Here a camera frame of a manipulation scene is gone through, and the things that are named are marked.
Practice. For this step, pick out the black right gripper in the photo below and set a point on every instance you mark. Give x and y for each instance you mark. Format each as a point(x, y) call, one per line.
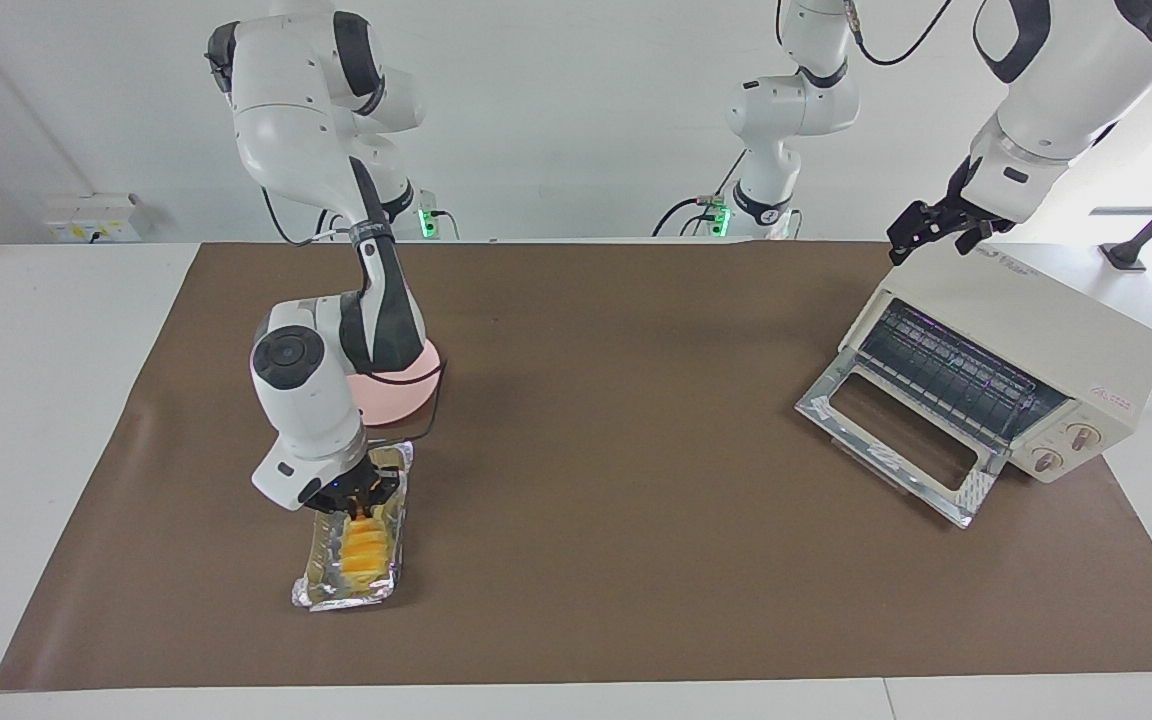
point(361, 485)

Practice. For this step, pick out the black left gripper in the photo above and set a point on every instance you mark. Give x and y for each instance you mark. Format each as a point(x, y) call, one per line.
point(954, 222)

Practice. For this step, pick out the yellow sliced bread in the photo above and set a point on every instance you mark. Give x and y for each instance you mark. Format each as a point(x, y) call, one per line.
point(364, 555)

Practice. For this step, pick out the aluminium foil tray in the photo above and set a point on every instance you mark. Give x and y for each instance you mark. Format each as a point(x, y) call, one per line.
point(311, 590)

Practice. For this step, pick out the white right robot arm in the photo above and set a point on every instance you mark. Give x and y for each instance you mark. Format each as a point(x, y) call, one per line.
point(301, 400)

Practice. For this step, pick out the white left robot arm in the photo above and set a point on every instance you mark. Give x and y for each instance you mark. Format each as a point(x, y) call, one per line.
point(1061, 90)

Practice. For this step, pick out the metal oven rack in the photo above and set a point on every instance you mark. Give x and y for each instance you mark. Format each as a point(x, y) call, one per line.
point(956, 370)

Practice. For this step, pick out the cream toaster oven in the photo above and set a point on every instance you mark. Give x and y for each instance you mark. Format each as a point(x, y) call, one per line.
point(1056, 330)

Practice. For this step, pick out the glass oven door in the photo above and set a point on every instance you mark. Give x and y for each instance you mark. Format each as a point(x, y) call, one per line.
point(836, 412)

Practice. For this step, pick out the cream oven knob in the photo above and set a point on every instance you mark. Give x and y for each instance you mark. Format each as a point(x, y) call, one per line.
point(1084, 436)
point(1046, 461)

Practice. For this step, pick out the pink round plate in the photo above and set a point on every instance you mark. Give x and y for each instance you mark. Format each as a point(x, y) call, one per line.
point(391, 395)

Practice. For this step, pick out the green lit base box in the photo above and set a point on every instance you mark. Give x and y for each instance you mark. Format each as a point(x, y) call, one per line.
point(720, 217)
point(426, 222)

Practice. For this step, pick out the brown table mat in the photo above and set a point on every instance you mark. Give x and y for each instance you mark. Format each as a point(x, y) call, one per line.
point(636, 560)

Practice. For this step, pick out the white wall socket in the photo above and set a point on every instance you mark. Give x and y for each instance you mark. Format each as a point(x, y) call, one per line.
point(91, 218)

